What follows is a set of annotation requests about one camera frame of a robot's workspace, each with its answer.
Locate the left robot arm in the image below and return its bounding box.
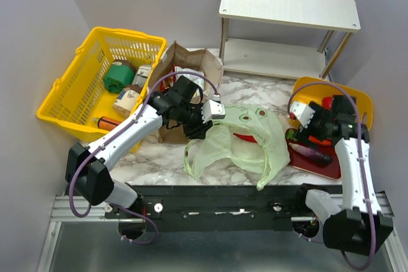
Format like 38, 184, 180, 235
66, 76, 212, 218

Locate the orange carrot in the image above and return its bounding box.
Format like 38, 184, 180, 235
285, 127, 334, 146

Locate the purple eggplant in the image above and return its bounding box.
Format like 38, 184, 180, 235
289, 143, 333, 165

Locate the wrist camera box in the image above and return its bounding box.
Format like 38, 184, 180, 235
201, 100, 226, 124
289, 101, 315, 128

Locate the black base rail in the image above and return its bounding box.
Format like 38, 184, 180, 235
105, 185, 351, 233

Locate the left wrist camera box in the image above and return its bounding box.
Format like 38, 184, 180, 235
201, 100, 226, 124

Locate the red snack packet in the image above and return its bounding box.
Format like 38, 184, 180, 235
159, 74, 176, 92

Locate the red dragon fruit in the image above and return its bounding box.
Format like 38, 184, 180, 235
321, 96, 334, 110

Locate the purple cable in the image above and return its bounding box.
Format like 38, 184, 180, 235
68, 71, 221, 245
286, 81, 377, 271

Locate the white small carton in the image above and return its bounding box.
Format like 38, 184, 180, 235
132, 64, 152, 87

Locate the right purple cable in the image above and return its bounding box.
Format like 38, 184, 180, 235
286, 81, 377, 271

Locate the red lacquer tray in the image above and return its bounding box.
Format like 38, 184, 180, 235
286, 139, 341, 180

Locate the white two-tier shelf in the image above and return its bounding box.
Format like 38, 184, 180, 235
219, 0, 361, 80

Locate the orange bottle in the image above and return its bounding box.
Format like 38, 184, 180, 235
92, 117, 121, 131

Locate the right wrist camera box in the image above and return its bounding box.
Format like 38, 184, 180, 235
289, 101, 315, 128

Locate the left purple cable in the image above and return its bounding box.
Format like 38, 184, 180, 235
68, 71, 221, 245

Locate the brown paper bag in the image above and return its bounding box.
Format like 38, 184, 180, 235
147, 42, 224, 145

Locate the red chili pepper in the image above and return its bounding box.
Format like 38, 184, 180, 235
233, 132, 257, 143

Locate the yellow plastic tub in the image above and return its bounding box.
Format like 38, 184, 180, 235
292, 76, 374, 130

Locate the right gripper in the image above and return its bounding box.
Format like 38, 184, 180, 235
292, 101, 335, 151

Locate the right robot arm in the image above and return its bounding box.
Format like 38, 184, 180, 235
289, 95, 393, 256

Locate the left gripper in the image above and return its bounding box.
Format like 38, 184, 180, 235
177, 103, 214, 141

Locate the green plastic grocery bag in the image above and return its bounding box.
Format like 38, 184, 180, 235
184, 104, 290, 190

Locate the white chips packet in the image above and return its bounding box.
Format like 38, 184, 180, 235
173, 66, 205, 98

